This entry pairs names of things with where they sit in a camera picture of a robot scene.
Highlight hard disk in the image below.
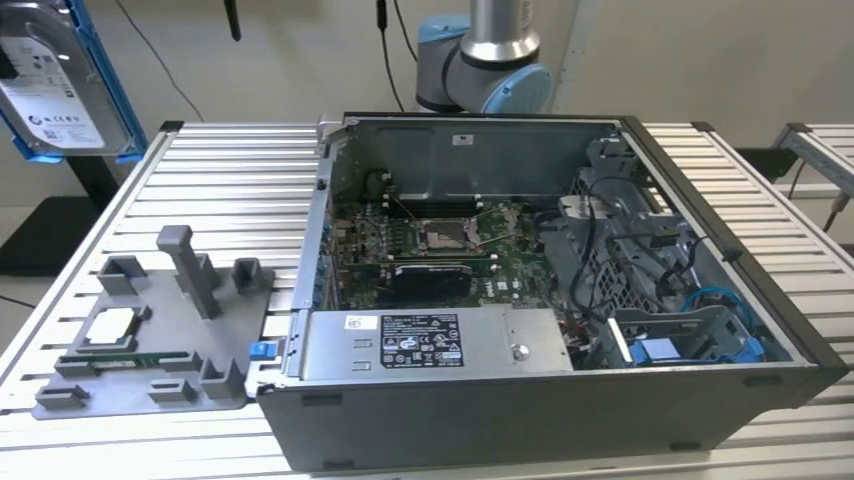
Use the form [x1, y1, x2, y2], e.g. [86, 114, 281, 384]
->
[0, 0, 149, 165]

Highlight grey disk bay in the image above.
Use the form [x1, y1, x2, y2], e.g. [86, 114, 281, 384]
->
[603, 304, 765, 367]

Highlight black stand with base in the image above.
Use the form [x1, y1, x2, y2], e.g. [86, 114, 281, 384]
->
[0, 154, 118, 277]

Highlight black antenna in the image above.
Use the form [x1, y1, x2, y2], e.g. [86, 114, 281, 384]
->
[222, 0, 242, 42]

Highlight grey parts rack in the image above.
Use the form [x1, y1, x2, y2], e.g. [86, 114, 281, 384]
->
[30, 224, 277, 422]

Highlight silver CPU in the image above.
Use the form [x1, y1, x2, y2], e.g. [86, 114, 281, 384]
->
[85, 309, 142, 345]

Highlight green RAM stick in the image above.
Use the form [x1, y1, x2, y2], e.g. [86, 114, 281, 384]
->
[62, 351, 196, 369]

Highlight metal locking lever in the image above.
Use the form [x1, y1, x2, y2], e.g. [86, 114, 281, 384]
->
[390, 194, 423, 225]

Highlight black RAM slots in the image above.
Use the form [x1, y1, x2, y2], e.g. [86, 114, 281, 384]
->
[389, 193, 485, 219]

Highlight CPU socket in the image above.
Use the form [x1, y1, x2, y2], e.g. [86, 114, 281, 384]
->
[416, 217, 479, 254]

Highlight black expansion slot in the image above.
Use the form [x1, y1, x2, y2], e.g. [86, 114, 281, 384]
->
[390, 253, 499, 262]

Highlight metal socket cover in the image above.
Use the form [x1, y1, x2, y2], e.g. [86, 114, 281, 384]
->
[469, 206, 519, 238]

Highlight green motherboard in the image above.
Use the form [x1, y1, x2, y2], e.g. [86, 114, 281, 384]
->
[325, 194, 559, 311]

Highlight silver power supply unit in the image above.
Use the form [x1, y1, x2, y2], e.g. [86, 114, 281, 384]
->
[296, 307, 575, 379]

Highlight black open PC case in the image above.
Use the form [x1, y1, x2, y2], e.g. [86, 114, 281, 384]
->
[256, 110, 850, 474]

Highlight grey metal drive cage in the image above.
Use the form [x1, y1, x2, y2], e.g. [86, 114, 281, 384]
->
[539, 164, 735, 321]

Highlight blue carrier in bay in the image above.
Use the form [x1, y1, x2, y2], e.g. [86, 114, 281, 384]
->
[629, 339, 683, 364]

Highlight black box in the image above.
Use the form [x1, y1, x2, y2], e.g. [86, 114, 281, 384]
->
[735, 146, 799, 184]

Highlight metal slat side table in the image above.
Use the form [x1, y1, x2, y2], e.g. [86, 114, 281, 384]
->
[772, 122, 854, 201]

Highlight thin black wall wire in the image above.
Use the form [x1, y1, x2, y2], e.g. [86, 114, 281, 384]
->
[113, 0, 205, 122]

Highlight black cable with plug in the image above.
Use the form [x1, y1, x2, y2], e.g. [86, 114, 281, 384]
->
[374, 0, 409, 112]

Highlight white wall conduit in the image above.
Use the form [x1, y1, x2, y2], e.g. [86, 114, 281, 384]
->
[552, 0, 599, 114]

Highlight long black wire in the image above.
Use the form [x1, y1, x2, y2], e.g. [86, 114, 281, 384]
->
[569, 174, 641, 321]

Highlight red wire bundle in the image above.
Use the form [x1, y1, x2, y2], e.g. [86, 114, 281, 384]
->
[559, 319, 599, 354]

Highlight short black wire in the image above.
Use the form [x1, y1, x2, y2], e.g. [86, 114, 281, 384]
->
[656, 233, 716, 302]

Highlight blue wire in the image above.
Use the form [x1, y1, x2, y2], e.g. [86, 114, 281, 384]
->
[683, 283, 755, 351]

